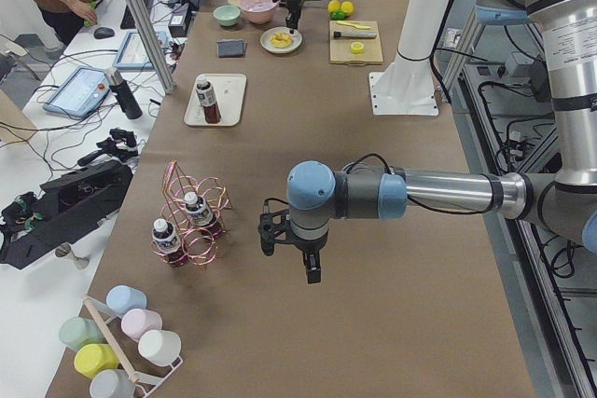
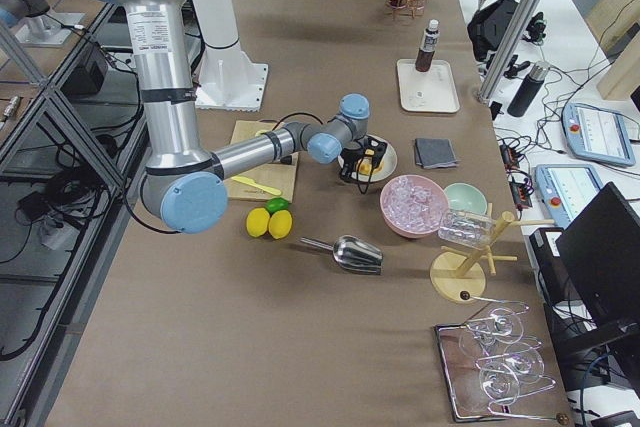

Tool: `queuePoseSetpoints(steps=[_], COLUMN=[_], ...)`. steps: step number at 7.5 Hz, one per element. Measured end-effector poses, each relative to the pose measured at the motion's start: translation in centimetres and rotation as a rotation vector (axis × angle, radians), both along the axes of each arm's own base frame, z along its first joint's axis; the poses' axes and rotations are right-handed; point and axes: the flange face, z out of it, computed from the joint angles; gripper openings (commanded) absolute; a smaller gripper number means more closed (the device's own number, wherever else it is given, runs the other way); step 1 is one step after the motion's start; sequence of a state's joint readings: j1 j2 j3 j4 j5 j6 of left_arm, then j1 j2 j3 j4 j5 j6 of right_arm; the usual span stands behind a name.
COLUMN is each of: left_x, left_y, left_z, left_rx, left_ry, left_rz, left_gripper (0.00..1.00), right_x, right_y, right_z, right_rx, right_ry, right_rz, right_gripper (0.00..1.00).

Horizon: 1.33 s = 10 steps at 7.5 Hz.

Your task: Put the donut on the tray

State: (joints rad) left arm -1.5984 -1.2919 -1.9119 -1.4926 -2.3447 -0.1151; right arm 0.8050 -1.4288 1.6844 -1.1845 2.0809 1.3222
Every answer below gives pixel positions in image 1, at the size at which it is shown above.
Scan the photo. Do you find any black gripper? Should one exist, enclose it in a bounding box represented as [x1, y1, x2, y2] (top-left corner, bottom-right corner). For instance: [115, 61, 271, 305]
[290, 222, 329, 283]
[285, 0, 304, 35]

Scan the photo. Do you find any glazed donut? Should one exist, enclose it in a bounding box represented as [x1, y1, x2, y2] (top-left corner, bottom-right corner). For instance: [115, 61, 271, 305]
[270, 33, 293, 48]

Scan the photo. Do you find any white round plate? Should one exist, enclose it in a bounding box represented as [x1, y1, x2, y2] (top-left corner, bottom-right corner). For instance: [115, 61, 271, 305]
[260, 27, 302, 54]

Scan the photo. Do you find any dark tea bottle on tray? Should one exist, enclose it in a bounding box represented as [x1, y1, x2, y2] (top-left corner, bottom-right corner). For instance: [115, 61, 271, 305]
[195, 75, 221, 124]

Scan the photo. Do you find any pink bowl of ice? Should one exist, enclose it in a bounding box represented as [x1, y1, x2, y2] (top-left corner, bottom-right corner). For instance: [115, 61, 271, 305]
[239, 0, 278, 24]

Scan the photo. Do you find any steel muddler rod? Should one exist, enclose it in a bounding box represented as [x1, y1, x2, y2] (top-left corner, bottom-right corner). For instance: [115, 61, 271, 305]
[332, 31, 377, 39]

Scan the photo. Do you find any green lime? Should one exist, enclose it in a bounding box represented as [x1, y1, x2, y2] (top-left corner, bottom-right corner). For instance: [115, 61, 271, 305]
[330, 10, 346, 21]

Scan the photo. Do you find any yellow lemon one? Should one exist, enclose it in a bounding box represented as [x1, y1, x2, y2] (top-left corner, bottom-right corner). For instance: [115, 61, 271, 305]
[327, 0, 341, 14]

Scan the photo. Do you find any yellow plastic knife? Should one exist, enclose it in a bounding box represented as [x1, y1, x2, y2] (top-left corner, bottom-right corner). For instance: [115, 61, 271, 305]
[335, 21, 372, 30]

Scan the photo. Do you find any yellow lemon two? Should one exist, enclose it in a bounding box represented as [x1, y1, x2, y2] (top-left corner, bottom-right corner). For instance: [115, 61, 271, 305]
[340, 1, 354, 17]

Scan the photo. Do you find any mint green bowl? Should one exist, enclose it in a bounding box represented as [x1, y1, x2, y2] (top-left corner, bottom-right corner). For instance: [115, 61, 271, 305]
[213, 5, 242, 27]

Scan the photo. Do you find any grey folded cloth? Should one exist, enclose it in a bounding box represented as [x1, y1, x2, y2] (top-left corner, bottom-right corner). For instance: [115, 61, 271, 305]
[216, 39, 247, 58]

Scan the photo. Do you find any wooden cutting board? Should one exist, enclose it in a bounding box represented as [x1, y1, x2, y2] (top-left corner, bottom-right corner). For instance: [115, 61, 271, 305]
[329, 21, 383, 65]

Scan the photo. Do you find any half lemon slice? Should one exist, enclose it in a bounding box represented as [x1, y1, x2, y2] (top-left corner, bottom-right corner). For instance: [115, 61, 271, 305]
[350, 42, 365, 54]

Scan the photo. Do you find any bottle in rack upper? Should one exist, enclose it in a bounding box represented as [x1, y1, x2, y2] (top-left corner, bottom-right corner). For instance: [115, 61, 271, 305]
[184, 191, 221, 237]

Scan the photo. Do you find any bottle in rack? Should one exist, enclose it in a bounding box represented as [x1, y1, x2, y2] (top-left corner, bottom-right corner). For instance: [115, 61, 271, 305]
[184, 191, 221, 237]
[152, 218, 187, 268]

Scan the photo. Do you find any bottle in rack lower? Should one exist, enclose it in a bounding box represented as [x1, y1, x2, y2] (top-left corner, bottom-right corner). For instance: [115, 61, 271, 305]
[152, 218, 187, 268]

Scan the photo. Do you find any black keyboard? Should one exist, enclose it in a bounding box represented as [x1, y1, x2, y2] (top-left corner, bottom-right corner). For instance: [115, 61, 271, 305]
[119, 0, 157, 30]

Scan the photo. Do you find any teach pendant far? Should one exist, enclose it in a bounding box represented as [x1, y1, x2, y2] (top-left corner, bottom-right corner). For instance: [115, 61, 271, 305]
[113, 31, 153, 71]

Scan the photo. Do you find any teach pendant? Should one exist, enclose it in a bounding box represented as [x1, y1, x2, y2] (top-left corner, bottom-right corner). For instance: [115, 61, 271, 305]
[113, 31, 153, 71]
[43, 67, 109, 119]

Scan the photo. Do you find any white cup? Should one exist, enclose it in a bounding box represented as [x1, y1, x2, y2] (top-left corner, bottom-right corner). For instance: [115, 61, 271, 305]
[138, 329, 182, 366]

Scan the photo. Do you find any black thermos bottle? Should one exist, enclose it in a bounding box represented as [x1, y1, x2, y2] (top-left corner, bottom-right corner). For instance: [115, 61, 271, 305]
[104, 67, 143, 119]

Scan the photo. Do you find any pink cup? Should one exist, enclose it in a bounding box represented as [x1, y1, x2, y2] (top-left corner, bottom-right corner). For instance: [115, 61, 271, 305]
[120, 309, 163, 341]

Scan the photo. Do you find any black computer mouse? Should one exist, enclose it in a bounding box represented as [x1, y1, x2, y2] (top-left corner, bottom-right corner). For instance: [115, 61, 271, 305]
[93, 27, 115, 40]

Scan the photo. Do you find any blue cup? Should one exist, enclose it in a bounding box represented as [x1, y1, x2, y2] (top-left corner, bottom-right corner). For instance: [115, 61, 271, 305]
[106, 284, 147, 317]

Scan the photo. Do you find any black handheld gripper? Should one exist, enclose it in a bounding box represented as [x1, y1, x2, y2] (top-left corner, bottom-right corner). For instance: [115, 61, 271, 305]
[77, 128, 139, 167]

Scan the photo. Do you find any teach pendant near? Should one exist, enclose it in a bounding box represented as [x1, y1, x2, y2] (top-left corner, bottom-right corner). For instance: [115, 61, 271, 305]
[43, 67, 109, 119]

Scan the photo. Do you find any white cup rack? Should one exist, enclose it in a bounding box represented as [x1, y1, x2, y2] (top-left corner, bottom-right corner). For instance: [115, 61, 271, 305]
[82, 295, 184, 397]

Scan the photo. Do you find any grey cup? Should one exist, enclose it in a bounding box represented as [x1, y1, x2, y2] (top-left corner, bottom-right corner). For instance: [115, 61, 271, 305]
[90, 369, 135, 398]

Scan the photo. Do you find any yellow cup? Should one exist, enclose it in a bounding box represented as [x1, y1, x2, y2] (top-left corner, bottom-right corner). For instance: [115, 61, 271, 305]
[74, 343, 119, 379]

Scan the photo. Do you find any copper wire bottle rack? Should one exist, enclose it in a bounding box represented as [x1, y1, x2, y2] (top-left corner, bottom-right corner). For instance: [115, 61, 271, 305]
[160, 160, 231, 269]

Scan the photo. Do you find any white camera pillar base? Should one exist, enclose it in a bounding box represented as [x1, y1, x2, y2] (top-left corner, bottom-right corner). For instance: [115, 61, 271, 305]
[369, 0, 450, 116]

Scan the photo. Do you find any aluminium frame post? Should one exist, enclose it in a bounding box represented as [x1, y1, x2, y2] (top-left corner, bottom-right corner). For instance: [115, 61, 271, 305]
[125, 0, 175, 94]

